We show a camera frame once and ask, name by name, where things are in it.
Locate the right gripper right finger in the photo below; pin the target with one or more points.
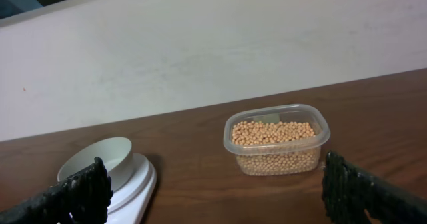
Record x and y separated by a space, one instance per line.
353 195

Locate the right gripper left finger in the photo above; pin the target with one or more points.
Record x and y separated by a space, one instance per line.
83 197

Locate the white digital kitchen scale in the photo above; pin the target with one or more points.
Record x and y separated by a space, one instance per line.
130 201

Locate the grey round bowl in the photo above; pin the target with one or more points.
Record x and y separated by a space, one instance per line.
116 154

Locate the clear plastic container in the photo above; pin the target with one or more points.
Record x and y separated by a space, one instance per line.
284 113

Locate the pile of soybeans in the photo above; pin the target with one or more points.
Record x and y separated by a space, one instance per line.
274 148

